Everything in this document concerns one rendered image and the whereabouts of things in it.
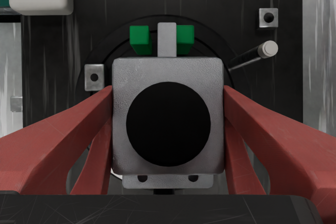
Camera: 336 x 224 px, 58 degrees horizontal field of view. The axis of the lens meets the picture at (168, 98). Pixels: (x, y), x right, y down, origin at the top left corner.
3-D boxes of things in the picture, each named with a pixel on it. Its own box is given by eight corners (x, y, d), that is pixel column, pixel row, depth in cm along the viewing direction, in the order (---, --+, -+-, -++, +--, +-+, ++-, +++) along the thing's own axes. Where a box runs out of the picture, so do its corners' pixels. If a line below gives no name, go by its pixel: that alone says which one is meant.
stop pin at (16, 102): (42, 109, 30) (23, 112, 26) (30, 109, 30) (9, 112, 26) (42, 95, 30) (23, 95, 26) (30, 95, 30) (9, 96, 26)
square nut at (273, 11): (274, 30, 26) (278, 27, 25) (255, 30, 26) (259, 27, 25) (274, 11, 26) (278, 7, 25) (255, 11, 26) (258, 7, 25)
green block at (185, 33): (188, 54, 24) (194, 44, 19) (172, 54, 24) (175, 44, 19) (188, 39, 24) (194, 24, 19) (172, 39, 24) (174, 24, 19)
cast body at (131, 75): (205, 176, 17) (233, 217, 10) (129, 177, 17) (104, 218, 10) (204, 32, 18) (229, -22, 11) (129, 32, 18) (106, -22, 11)
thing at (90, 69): (108, 91, 24) (104, 91, 22) (89, 91, 24) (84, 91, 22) (108, 65, 24) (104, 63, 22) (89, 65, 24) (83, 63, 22)
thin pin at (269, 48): (238, 69, 24) (278, 56, 15) (227, 69, 24) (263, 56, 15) (238, 59, 24) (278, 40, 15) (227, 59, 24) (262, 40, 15)
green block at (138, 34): (152, 54, 24) (149, 44, 19) (137, 54, 24) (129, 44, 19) (152, 39, 24) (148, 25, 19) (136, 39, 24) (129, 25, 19)
